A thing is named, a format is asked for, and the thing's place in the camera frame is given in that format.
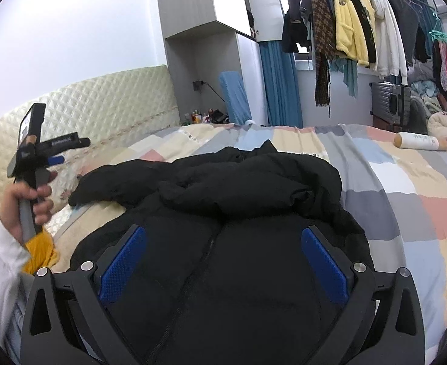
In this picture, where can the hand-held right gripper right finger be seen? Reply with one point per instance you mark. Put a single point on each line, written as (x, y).
(324, 264)

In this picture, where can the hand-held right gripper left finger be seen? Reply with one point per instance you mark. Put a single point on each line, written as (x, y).
(122, 264)

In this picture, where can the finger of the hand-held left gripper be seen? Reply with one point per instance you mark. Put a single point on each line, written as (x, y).
(83, 142)
(57, 159)

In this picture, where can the black padded jacket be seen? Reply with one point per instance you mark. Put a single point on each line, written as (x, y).
(223, 213)

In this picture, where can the pile of mixed clothes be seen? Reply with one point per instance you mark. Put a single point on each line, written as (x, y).
(428, 87)

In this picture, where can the small clothes on clip hanger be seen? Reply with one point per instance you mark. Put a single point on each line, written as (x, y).
(446, 64)

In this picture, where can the person's left hand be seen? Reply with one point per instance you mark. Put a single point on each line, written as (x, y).
(10, 213)

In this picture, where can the cream quilted headboard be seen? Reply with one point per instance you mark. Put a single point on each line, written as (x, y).
(94, 114)

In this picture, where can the pale quilted bed sheet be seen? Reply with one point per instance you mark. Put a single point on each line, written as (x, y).
(62, 205)

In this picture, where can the yellow cloth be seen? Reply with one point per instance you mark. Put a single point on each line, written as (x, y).
(41, 253)

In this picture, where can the pastel checkered bed blanket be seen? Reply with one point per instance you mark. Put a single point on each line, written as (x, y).
(398, 213)

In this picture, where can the group of small toiletry bottles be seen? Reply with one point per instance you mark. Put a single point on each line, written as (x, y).
(196, 116)

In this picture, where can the grey hard suitcase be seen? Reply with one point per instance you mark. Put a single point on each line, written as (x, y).
(389, 102)

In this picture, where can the grey wooden wardrobe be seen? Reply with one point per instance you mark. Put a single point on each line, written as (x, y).
(193, 3)

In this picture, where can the cream plush cushion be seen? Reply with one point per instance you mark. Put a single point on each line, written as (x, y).
(441, 125)

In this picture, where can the blue window curtain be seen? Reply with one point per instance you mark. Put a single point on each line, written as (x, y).
(282, 83)

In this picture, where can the hanging teal garment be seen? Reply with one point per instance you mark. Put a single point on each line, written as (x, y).
(348, 78)

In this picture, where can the hanging white hoodie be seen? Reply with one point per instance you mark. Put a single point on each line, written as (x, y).
(388, 42)

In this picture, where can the hanging yellow fleece jacket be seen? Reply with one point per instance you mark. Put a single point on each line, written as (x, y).
(346, 26)

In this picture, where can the hanging black jacket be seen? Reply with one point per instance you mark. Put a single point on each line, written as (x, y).
(364, 19)

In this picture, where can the hanging black coat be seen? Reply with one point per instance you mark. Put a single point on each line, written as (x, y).
(293, 3)

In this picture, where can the green clip hanger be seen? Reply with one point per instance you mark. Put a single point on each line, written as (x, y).
(441, 36)

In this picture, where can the hanging dark grey coat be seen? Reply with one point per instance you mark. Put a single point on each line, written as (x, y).
(403, 19)

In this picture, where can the black wall outlet plug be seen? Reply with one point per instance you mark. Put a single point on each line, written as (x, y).
(198, 85)

